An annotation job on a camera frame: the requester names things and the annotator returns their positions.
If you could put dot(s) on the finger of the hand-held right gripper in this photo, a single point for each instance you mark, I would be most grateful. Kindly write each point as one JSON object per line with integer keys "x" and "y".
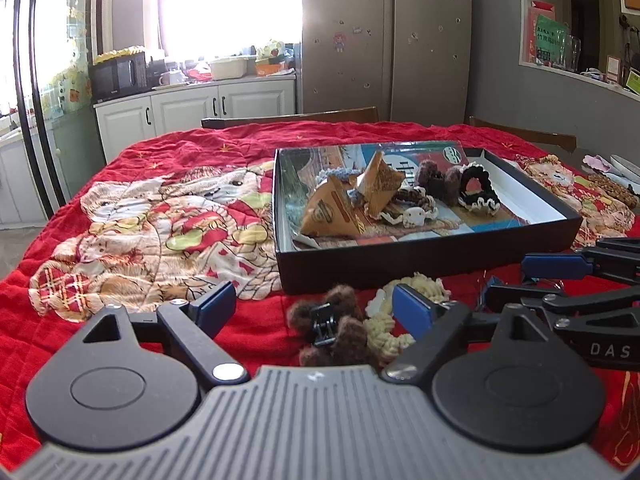
{"x": 555, "y": 266}
{"x": 515, "y": 297}

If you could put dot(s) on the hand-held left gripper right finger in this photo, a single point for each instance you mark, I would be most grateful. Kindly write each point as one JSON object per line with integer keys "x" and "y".
{"x": 412, "y": 305}

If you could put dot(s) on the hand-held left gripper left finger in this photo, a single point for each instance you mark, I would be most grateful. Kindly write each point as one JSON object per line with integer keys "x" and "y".
{"x": 217, "y": 305}

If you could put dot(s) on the cream crochet scrunchie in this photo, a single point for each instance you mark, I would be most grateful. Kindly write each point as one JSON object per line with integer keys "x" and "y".
{"x": 430, "y": 285}

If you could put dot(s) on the black cardboard box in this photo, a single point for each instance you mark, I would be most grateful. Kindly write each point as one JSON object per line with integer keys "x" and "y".
{"x": 400, "y": 265}

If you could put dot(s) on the brown fuzzy hair clip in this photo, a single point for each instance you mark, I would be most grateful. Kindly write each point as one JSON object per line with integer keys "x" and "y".
{"x": 350, "y": 340}
{"x": 430, "y": 180}

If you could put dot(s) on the olive scrunchie with cream lace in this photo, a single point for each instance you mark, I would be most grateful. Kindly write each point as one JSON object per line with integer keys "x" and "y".
{"x": 410, "y": 195}

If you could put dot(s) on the black scrunchie with white lace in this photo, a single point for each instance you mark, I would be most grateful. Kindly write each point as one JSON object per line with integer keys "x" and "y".
{"x": 470, "y": 177}

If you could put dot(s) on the brown triangular snack packet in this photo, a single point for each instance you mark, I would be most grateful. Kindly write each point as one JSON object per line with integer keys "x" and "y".
{"x": 380, "y": 180}
{"x": 325, "y": 212}

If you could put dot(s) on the blue crochet scrunchie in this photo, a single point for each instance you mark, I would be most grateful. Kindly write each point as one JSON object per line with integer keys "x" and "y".
{"x": 330, "y": 175}

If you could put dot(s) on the brown woven item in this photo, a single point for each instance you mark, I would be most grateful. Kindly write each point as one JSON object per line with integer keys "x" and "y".
{"x": 612, "y": 190}

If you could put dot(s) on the red printed blanket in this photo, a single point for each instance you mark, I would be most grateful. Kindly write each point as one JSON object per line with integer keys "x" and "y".
{"x": 150, "y": 220}

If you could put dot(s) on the pink flower ornament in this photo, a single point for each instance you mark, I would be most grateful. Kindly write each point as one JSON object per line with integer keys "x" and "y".
{"x": 595, "y": 162}

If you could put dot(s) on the white dish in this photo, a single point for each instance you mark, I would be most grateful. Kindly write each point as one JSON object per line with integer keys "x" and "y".
{"x": 627, "y": 170}

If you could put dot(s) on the dark wooden chair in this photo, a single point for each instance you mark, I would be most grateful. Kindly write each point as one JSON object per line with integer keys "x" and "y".
{"x": 290, "y": 117}
{"x": 525, "y": 136}

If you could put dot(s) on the white kitchen cabinet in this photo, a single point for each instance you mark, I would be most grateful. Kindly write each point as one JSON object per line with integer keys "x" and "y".
{"x": 250, "y": 102}

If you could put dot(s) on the clear glass vase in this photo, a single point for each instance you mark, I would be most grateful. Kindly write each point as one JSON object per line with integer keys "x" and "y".
{"x": 573, "y": 55}

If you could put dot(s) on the white mug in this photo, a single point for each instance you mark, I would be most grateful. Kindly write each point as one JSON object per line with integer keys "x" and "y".
{"x": 172, "y": 78}

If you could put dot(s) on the white basin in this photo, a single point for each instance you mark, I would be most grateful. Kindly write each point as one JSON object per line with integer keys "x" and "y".
{"x": 227, "y": 68}

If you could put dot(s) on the orange box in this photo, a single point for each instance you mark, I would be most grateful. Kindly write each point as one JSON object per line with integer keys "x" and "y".
{"x": 270, "y": 69}

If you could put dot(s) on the grey refrigerator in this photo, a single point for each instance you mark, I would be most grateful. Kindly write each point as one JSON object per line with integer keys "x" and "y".
{"x": 425, "y": 60}

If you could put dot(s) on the black microwave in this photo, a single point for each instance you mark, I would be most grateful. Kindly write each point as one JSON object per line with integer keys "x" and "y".
{"x": 117, "y": 77}

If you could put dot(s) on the yellow cloth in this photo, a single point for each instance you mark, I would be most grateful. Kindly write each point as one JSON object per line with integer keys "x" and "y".
{"x": 117, "y": 54}

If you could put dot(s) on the cartoon fridge sticker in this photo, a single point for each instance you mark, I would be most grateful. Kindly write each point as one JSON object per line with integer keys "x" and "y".
{"x": 339, "y": 41}

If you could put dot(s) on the white wall shelf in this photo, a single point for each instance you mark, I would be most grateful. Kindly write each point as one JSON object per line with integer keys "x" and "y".
{"x": 575, "y": 80}

